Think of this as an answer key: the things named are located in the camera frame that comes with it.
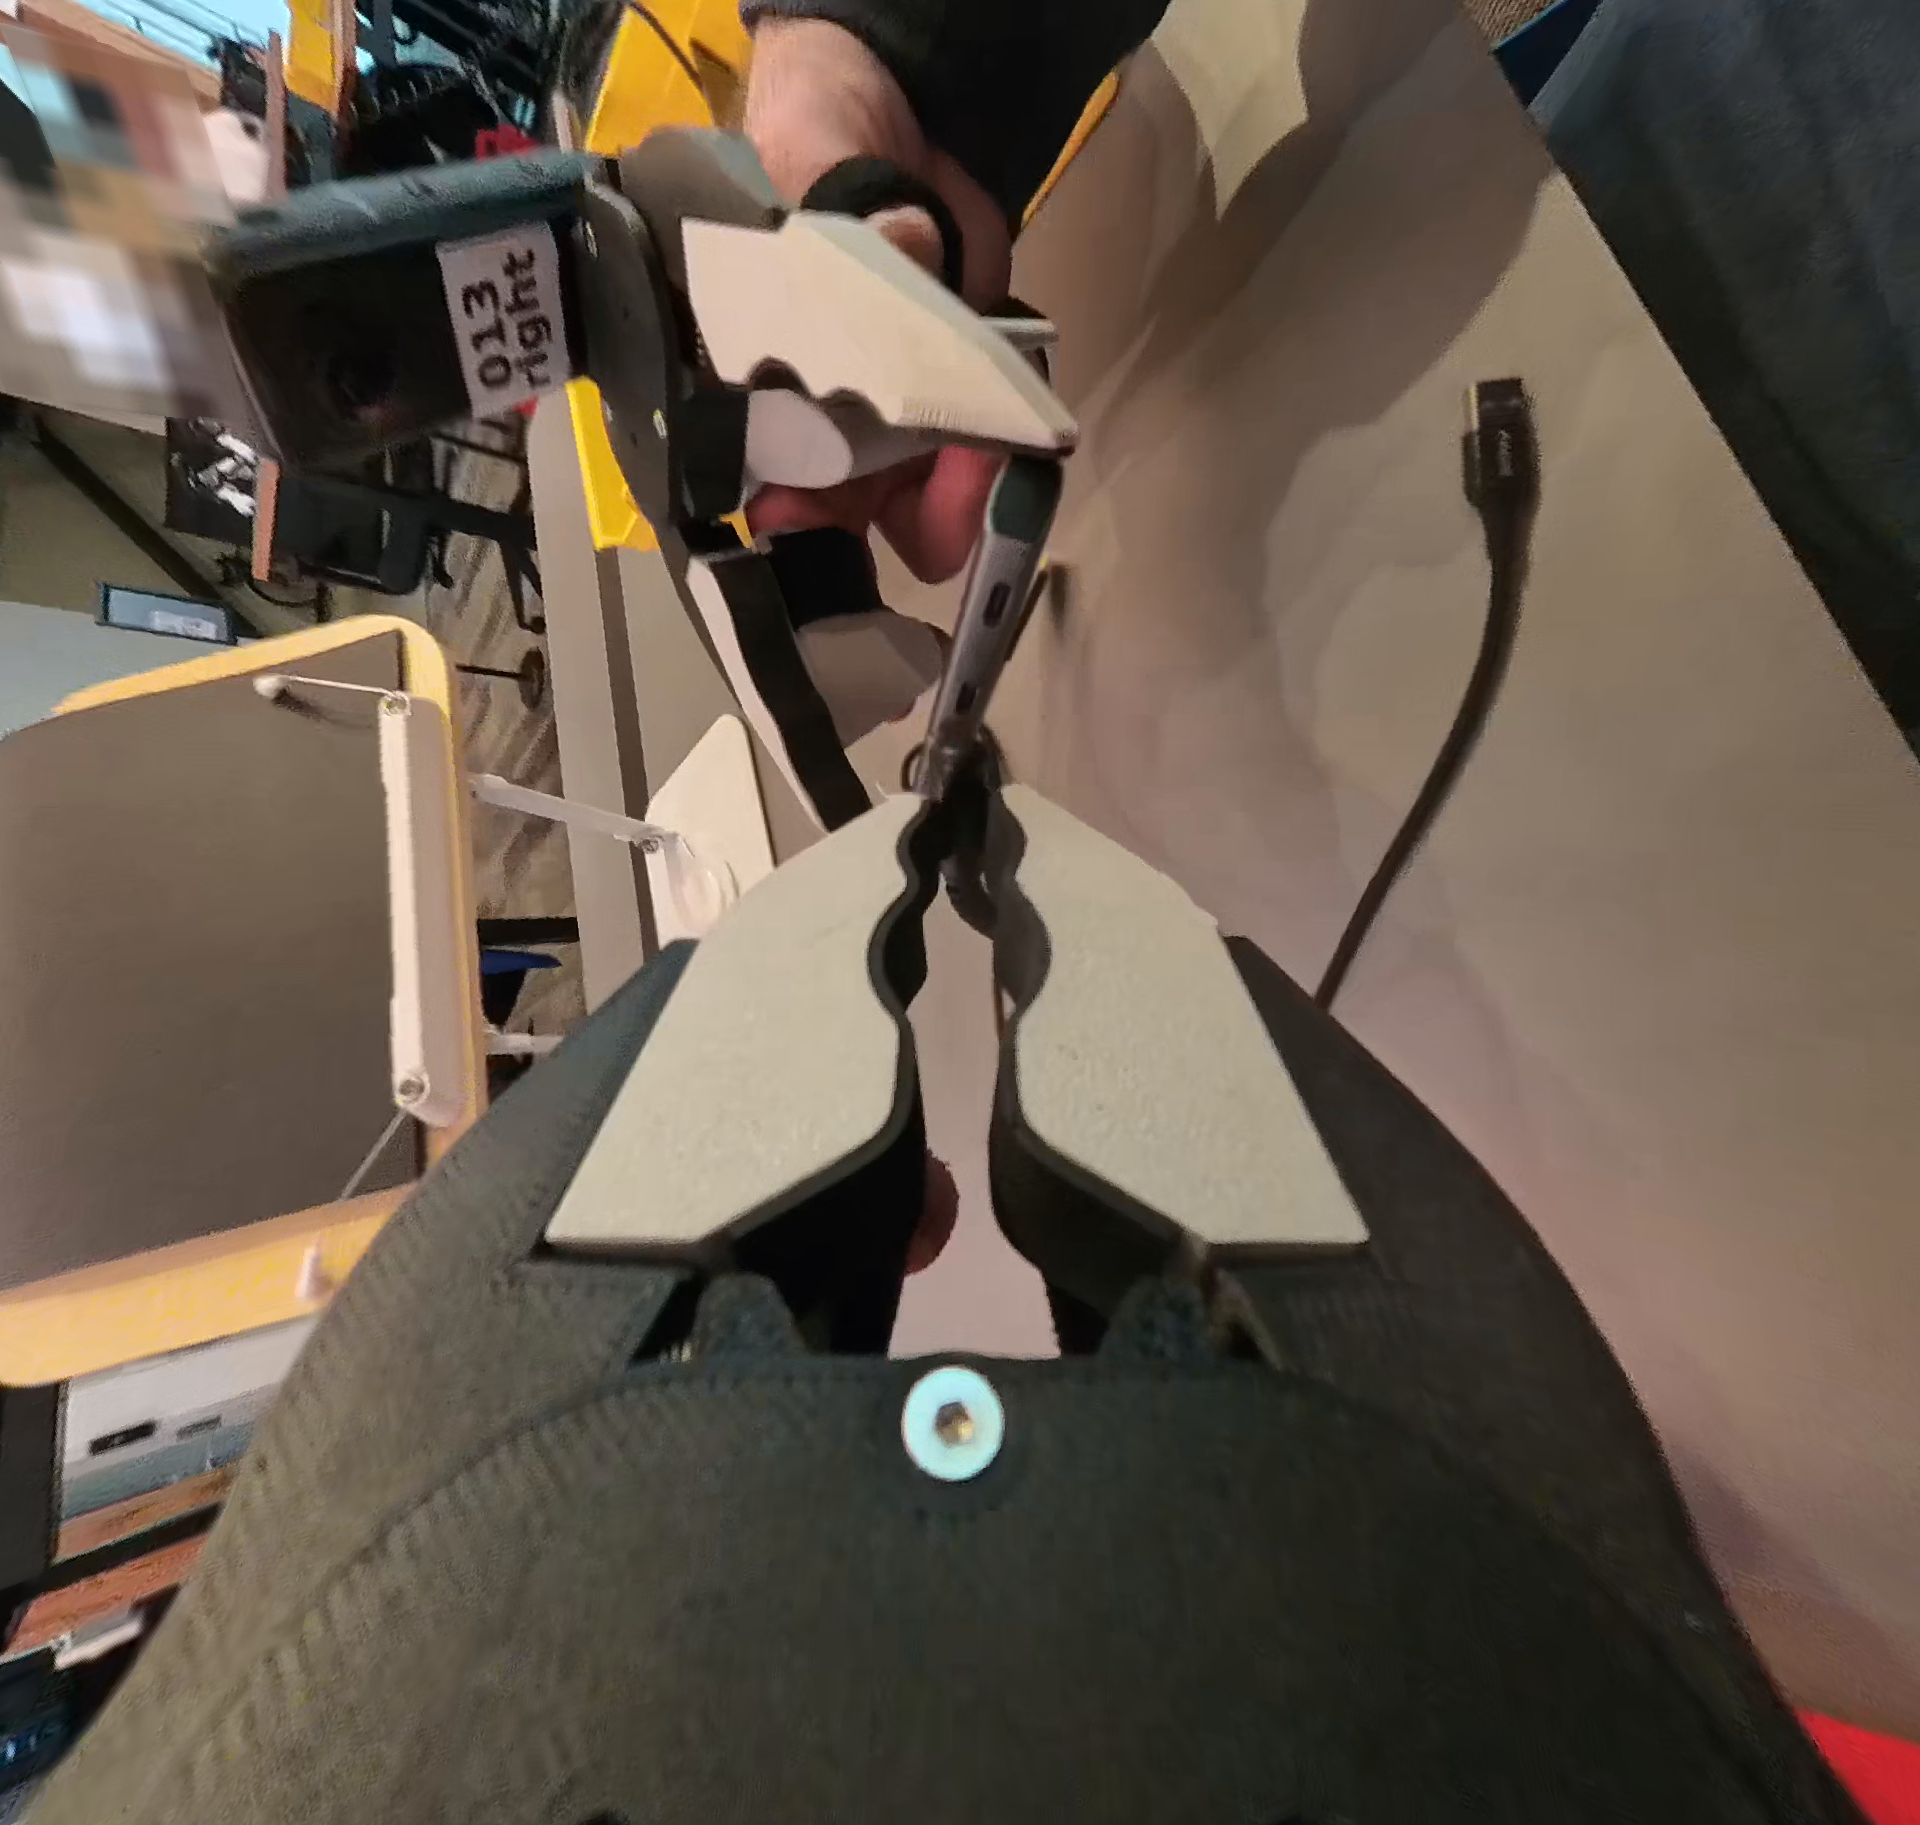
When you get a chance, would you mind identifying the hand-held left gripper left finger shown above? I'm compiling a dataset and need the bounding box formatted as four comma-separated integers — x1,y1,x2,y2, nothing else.
546,796,936,1267

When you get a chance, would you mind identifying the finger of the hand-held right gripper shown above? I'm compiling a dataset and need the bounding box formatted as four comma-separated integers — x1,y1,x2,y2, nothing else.
739,387,967,494
684,206,1081,463

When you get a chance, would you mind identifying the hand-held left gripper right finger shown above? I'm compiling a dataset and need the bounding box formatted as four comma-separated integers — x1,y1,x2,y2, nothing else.
991,785,1375,1274

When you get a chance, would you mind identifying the grey usb hub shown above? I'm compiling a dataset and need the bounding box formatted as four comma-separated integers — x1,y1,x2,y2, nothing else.
955,453,1065,782

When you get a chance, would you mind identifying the yellow plastic bin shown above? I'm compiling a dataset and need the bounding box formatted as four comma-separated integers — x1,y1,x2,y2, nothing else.
527,0,1131,553

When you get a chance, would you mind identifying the thick smooth black cable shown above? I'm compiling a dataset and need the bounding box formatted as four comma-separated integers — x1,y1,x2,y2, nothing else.
911,375,1544,1014

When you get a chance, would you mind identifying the red plastic bin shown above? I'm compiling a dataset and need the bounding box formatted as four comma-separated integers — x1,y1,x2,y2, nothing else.
1801,1707,1920,1825

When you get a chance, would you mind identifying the person's right forearm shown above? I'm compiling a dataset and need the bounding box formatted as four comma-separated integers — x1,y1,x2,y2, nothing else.
750,0,1237,224

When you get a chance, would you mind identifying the person's right hand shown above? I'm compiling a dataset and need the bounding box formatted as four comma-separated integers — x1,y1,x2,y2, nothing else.
736,25,1077,584

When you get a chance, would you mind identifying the dark board with wooden rim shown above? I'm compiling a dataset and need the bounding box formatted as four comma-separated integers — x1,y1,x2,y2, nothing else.
0,616,486,1386

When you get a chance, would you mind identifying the white desktop machine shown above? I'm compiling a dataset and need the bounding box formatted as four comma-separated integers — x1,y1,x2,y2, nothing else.
54,1317,321,1545

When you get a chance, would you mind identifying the person's blue jeans leg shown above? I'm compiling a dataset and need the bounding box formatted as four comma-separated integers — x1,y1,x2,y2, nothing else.
1530,0,1920,764

